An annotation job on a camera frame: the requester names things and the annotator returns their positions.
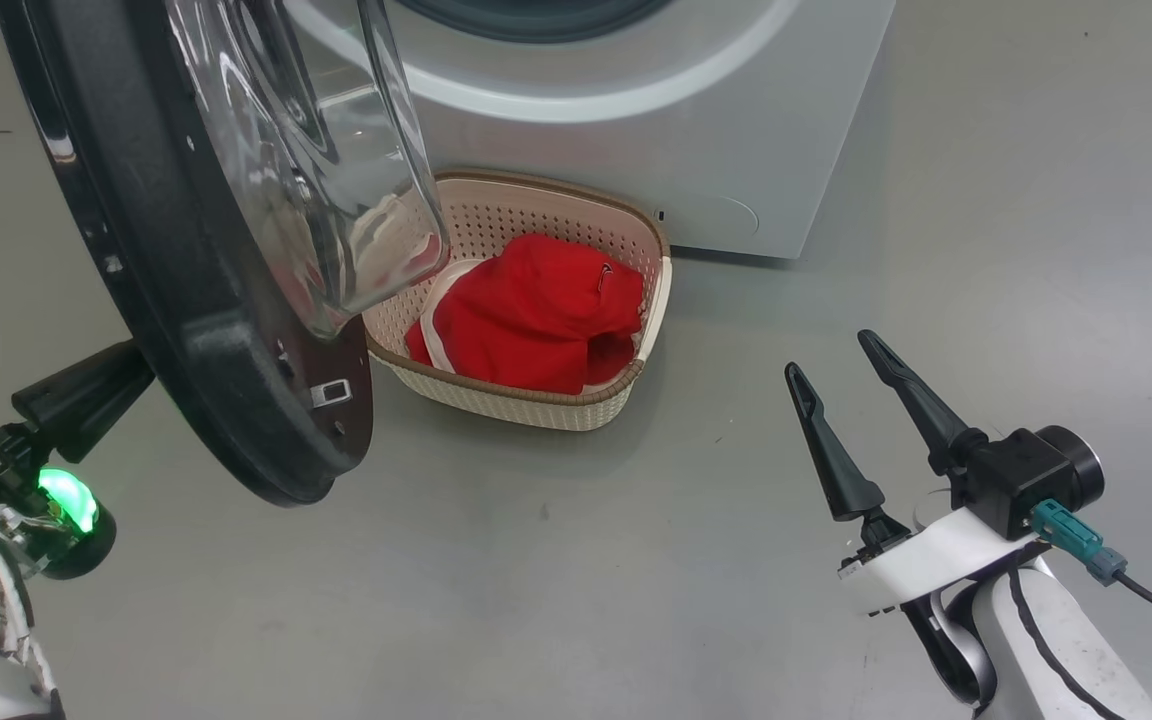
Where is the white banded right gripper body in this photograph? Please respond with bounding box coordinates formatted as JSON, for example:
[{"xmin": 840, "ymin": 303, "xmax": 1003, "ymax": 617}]
[{"xmin": 836, "ymin": 424, "xmax": 1106, "ymax": 707}]

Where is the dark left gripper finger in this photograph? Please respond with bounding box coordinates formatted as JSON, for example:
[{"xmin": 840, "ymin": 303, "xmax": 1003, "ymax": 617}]
[
  {"xmin": 31, "ymin": 376, "xmax": 154, "ymax": 464},
  {"xmin": 11, "ymin": 341, "xmax": 156, "ymax": 427}
]

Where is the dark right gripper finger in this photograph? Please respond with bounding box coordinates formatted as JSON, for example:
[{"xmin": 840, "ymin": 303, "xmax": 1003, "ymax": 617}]
[
  {"xmin": 784, "ymin": 362, "xmax": 888, "ymax": 524},
  {"xmin": 857, "ymin": 330, "xmax": 984, "ymax": 477}
]

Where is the black rimmed glass washer door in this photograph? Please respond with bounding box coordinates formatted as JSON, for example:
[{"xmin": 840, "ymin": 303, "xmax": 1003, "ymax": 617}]
[{"xmin": 0, "ymin": 0, "xmax": 453, "ymax": 508}]

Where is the red garment with white trim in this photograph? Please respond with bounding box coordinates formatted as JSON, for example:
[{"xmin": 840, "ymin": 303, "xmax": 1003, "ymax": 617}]
[{"xmin": 404, "ymin": 233, "xmax": 648, "ymax": 397}]

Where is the white washing machine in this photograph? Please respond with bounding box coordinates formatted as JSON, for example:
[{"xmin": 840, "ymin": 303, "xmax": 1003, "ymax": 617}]
[{"xmin": 281, "ymin": 0, "xmax": 897, "ymax": 261}]

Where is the cream perforated laundry basket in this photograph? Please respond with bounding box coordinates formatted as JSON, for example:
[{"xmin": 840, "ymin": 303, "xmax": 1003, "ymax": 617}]
[{"xmin": 364, "ymin": 170, "xmax": 675, "ymax": 433}]

